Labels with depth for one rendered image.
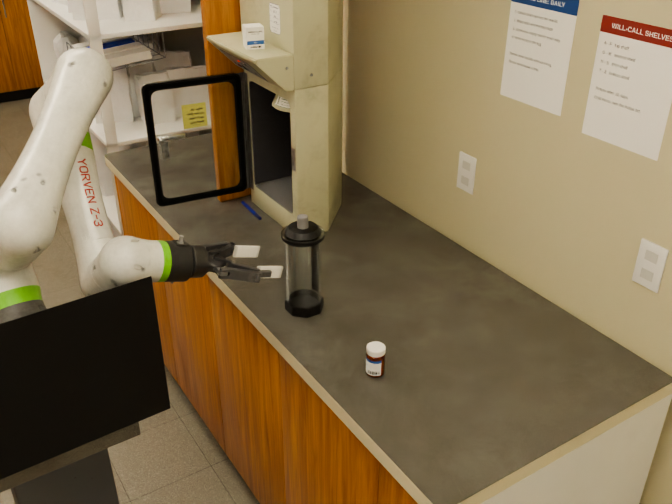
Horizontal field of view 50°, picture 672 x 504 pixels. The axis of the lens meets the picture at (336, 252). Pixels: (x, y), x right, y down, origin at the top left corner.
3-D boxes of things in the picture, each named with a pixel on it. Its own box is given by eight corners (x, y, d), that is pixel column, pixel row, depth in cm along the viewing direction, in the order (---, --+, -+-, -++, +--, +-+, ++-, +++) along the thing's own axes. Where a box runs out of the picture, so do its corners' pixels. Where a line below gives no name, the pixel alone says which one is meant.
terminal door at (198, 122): (247, 190, 241) (240, 72, 221) (157, 207, 229) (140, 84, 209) (246, 189, 241) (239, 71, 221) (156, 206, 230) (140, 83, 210)
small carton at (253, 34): (260, 44, 202) (259, 22, 199) (264, 48, 198) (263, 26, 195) (243, 45, 201) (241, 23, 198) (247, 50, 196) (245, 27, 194)
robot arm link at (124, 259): (112, 277, 145) (105, 226, 148) (91, 296, 154) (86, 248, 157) (176, 276, 153) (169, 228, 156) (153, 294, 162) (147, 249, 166)
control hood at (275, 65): (242, 63, 222) (240, 30, 217) (295, 90, 198) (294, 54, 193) (208, 69, 216) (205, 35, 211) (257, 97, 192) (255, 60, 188)
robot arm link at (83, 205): (53, 147, 161) (100, 145, 168) (39, 169, 169) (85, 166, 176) (96, 299, 154) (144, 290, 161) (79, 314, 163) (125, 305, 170)
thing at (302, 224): (309, 227, 185) (309, 204, 181) (328, 242, 178) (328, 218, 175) (278, 236, 180) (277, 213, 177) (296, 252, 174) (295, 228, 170)
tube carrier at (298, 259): (311, 288, 195) (310, 218, 184) (332, 307, 187) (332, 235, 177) (276, 300, 190) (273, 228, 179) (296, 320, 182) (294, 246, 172)
